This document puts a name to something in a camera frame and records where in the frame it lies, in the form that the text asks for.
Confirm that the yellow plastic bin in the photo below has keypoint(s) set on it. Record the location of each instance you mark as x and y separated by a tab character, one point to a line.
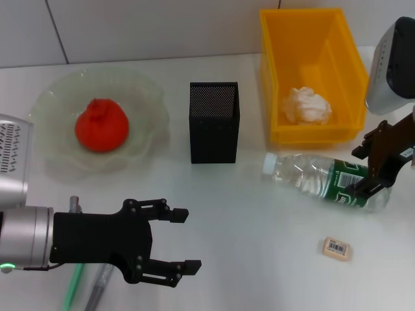
291	48

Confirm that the white paper ball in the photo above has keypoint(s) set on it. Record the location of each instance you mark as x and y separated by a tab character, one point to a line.
308	105

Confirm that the orange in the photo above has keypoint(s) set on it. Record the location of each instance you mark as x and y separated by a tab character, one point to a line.
102	129

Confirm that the pale green glass fruit plate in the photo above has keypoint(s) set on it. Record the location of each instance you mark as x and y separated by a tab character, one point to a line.
146	97

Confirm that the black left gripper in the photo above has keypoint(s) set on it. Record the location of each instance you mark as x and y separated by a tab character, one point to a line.
103	239

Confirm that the black mesh pen holder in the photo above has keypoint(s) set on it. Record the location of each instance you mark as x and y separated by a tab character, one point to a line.
212	139

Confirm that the beige eraser with barcode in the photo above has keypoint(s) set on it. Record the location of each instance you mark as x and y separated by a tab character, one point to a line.
337	248

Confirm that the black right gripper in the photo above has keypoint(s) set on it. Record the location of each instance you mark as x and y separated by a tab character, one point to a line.
386	152

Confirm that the clear bottle with green label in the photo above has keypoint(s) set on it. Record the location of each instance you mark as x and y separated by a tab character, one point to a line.
301	175

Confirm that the green pen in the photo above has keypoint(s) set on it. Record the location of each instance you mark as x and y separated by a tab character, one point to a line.
73	285

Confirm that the grey pen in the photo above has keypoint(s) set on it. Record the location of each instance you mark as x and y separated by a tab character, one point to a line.
97	288

